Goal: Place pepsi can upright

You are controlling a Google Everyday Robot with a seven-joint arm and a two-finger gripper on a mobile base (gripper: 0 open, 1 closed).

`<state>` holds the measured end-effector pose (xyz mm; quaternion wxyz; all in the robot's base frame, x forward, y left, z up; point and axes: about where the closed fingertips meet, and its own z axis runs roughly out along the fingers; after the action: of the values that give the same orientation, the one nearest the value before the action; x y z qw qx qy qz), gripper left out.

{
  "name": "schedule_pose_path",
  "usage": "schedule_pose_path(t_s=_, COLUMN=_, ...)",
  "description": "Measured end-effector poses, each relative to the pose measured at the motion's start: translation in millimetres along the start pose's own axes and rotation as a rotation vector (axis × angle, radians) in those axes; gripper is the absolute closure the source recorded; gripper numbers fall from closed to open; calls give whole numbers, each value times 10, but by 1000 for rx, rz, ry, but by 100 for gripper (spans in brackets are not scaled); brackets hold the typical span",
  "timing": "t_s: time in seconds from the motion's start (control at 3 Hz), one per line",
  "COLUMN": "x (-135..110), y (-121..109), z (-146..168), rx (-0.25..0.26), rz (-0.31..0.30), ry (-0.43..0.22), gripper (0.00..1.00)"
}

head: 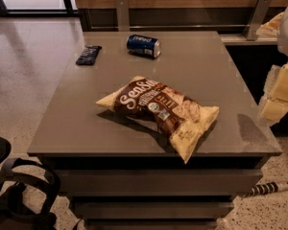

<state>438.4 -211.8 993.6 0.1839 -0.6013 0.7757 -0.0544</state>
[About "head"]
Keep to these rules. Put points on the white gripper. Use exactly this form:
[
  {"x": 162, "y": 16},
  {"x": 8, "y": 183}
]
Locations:
[{"x": 275, "y": 95}]

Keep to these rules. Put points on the blue pepsi can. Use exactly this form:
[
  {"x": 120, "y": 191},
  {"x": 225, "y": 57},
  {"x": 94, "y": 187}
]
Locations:
[{"x": 143, "y": 45}]

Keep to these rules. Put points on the brown white chips bag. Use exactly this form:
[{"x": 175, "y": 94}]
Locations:
[{"x": 159, "y": 107}]

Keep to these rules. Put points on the grey drawer cabinet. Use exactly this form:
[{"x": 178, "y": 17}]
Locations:
[{"x": 120, "y": 175}]

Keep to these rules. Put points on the dark blue snack bar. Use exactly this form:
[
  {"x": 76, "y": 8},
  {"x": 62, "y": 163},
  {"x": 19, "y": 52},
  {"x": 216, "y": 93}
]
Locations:
[{"x": 88, "y": 55}]

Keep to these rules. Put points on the right metal bracket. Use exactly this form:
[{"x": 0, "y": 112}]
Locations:
[{"x": 258, "y": 14}]

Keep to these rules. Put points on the metal bracket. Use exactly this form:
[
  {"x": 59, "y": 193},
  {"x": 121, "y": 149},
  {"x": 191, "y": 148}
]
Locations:
[
  {"x": 258, "y": 14},
  {"x": 122, "y": 13}
]

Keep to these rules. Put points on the left metal bracket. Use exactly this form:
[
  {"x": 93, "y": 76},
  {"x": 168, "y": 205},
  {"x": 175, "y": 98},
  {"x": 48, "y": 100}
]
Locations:
[{"x": 122, "y": 13}]

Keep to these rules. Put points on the black bag with straps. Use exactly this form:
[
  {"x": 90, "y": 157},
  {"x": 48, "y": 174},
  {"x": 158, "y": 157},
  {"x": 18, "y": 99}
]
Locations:
[{"x": 14, "y": 215}]

